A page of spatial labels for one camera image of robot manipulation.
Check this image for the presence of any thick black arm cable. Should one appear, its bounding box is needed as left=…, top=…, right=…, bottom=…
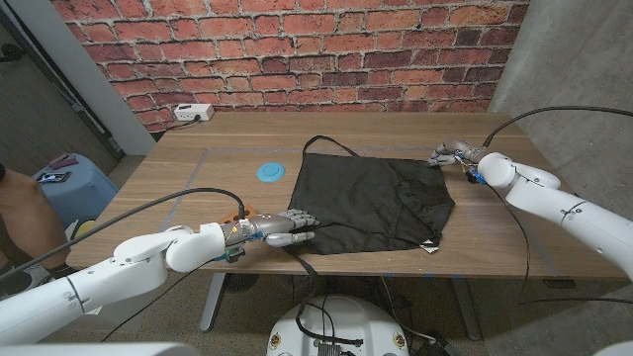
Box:
left=482, top=105, right=633, bottom=148
left=0, top=186, right=247, bottom=283

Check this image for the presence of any white robot chest edge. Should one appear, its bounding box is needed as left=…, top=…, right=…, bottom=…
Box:
left=0, top=342, right=202, bottom=356

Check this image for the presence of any blue round lid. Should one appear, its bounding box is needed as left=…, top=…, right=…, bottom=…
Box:
left=255, top=161, right=287, bottom=184

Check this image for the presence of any blue plastic stool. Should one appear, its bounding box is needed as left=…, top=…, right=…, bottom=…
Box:
left=32, top=152, right=120, bottom=229

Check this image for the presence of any black power strip cord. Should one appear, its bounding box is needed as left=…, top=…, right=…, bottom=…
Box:
left=165, top=115, right=202, bottom=132

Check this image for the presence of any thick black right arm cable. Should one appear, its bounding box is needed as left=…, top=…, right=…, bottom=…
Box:
left=482, top=105, right=633, bottom=148

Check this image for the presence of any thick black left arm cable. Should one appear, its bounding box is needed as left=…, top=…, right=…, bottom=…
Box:
left=0, top=186, right=247, bottom=283

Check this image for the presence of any brick print backdrop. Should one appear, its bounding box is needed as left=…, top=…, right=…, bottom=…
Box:
left=48, top=0, right=530, bottom=134

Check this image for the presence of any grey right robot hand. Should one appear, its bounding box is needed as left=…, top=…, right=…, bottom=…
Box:
left=427, top=138, right=484, bottom=167

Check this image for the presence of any black apron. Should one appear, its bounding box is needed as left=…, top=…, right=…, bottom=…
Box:
left=286, top=133, right=456, bottom=278

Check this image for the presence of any purple flat item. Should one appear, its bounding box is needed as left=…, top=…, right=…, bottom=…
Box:
left=47, top=153, right=79, bottom=170

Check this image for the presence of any grey table leg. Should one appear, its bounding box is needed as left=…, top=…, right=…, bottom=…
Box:
left=200, top=273, right=226, bottom=332
left=452, top=278, right=482, bottom=341

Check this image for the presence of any white power strip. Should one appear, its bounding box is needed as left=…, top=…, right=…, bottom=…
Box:
left=173, top=102, right=216, bottom=123

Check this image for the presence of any black phone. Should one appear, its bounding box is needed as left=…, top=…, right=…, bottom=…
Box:
left=34, top=170, right=73, bottom=185

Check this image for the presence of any person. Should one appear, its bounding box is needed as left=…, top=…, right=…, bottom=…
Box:
left=0, top=165, right=70, bottom=298

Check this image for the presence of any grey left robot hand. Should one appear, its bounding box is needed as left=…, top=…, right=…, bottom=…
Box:
left=220, top=208, right=320, bottom=259

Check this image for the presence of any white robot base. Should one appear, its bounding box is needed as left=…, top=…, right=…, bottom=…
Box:
left=266, top=295, right=410, bottom=356

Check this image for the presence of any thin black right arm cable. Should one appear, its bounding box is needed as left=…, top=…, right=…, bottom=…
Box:
left=487, top=182, right=633, bottom=306

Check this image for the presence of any black power adapter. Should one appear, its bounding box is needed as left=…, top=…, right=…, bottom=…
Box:
left=417, top=335, right=461, bottom=356

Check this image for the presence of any black round fan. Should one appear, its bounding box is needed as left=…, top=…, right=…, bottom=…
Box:
left=225, top=273, right=261, bottom=294

